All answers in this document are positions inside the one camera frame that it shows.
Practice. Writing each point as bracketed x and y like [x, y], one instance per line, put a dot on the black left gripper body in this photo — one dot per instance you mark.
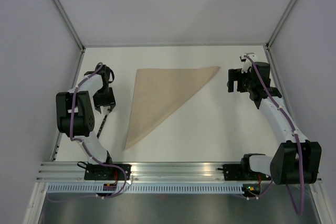
[103, 97]

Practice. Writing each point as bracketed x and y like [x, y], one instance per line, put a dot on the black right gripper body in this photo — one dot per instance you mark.
[244, 80]

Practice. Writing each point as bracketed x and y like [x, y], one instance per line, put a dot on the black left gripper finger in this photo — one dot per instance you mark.
[99, 109]
[110, 108]

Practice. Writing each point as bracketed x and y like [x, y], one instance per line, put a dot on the black handled silver fork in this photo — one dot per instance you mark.
[103, 123]

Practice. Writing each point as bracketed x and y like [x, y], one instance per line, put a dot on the beige cloth napkin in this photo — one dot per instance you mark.
[158, 93]

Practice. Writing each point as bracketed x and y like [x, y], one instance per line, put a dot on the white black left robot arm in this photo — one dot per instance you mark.
[75, 111]

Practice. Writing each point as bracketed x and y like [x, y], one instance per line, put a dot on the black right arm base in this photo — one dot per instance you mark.
[235, 172]

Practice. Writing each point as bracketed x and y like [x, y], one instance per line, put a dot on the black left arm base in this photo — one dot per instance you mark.
[98, 172]

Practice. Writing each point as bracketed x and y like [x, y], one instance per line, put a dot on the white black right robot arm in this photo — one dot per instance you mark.
[297, 159]

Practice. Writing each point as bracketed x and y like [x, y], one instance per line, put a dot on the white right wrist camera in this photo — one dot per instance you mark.
[247, 59]

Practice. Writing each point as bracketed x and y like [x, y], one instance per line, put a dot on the aluminium table edge rail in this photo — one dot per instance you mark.
[73, 81]

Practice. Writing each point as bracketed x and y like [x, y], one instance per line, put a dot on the aluminium rear frame bar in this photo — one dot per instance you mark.
[178, 44]

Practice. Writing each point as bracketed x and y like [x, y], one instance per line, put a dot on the aluminium front mounting rail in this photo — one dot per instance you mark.
[141, 172]

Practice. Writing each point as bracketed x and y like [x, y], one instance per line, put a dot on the white slotted cable duct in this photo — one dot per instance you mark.
[148, 188]

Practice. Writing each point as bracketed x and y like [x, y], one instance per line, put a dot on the aluminium right frame post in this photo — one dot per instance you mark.
[284, 16]

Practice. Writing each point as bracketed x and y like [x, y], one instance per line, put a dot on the aluminium frame post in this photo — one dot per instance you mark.
[284, 16]
[68, 24]

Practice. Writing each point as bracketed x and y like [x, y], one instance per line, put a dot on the aluminium left frame post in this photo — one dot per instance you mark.
[68, 24]

